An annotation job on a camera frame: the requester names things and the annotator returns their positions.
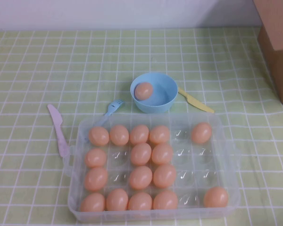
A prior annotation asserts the tan plastic egg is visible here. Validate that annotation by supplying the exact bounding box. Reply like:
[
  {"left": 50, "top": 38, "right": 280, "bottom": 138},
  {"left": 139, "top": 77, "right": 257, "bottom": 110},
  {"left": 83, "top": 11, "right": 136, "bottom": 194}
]
[
  {"left": 149, "top": 125, "right": 170, "bottom": 145},
  {"left": 109, "top": 124, "right": 130, "bottom": 145},
  {"left": 203, "top": 186, "right": 229, "bottom": 208},
  {"left": 191, "top": 122, "right": 213, "bottom": 145},
  {"left": 84, "top": 167, "right": 108, "bottom": 192},
  {"left": 130, "top": 143, "right": 152, "bottom": 166},
  {"left": 152, "top": 164, "right": 177, "bottom": 189},
  {"left": 88, "top": 126, "right": 110, "bottom": 146},
  {"left": 127, "top": 192, "right": 153, "bottom": 211},
  {"left": 128, "top": 166, "right": 153, "bottom": 190},
  {"left": 134, "top": 82, "right": 154, "bottom": 100},
  {"left": 106, "top": 188, "right": 129, "bottom": 211},
  {"left": 79, "top": 193, "right": 106, "bottom": 212},
  {"left": 152, "top": 190, "right": 179, "bottom": 210},
  {"left": 151, "top": 143, "right": 174, "bottom": 165},
  {"left": 84, "top": 148, "right": 108, "bottom": 169},
  {"left": 129, "top": 124, "right": 150, "bottom": 145}
]

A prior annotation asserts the clear plastic egg box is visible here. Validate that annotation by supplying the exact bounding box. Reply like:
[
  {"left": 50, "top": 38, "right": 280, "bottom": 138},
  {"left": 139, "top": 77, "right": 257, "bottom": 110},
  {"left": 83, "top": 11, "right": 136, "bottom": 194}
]
[{"left": 62, "top": 112, "right": 241, "bottom": 223}]

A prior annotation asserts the brown cardboard box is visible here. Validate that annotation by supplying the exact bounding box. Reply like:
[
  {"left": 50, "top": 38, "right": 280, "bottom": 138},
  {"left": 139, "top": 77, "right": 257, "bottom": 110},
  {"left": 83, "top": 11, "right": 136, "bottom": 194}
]
[{"left": 254, "top": 0, "right": 283, "bottom": 106}]

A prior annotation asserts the light blue plastic bowl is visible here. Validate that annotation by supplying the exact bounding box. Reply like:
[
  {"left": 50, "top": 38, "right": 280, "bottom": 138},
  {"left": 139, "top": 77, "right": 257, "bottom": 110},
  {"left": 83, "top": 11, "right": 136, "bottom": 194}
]
[{"left": 130, "top": 73, "right": 179, "bottom": 114}]

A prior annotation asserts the light blue plastic fork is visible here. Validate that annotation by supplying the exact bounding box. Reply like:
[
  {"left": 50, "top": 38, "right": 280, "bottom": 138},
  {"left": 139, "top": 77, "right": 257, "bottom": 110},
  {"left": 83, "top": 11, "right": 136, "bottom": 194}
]
[{"left": 84, "top": 98, "right": 125, "bottom": 143}]

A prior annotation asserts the yellow plastic knife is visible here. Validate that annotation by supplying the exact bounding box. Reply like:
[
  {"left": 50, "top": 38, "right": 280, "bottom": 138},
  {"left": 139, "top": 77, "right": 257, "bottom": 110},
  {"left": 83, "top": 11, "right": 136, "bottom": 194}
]
[{"left": 177, "top": 86, "right": 215, "bottom": 114}]

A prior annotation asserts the lilac plastic knife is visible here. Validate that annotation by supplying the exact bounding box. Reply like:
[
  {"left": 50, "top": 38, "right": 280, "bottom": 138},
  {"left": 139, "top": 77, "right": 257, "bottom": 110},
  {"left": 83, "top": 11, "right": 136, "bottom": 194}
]
[{"left": 47, "top": 104, "right": 71, "bottom": 158}]

